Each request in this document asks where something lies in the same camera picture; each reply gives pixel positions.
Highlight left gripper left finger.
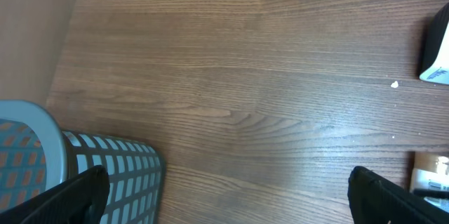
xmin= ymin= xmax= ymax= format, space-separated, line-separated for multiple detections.
xmin=1 ymin=165 xmax=109 ymax=224

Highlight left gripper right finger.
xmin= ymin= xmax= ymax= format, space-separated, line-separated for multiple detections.
xmin=347 ymin=166 xmax=448 ymax=224

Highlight white tube with gold cap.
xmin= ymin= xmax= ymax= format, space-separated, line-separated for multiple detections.
xmin=410 ymin=152 xmax=448 ymax=212

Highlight white barcode scanner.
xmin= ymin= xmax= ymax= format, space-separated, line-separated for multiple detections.
xmin=419 ymin=4 xmax=448 ymax=85

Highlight grey plastic basket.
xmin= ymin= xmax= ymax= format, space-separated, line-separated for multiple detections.
xmin=1 ymin=100 xmax=166 ymax=224

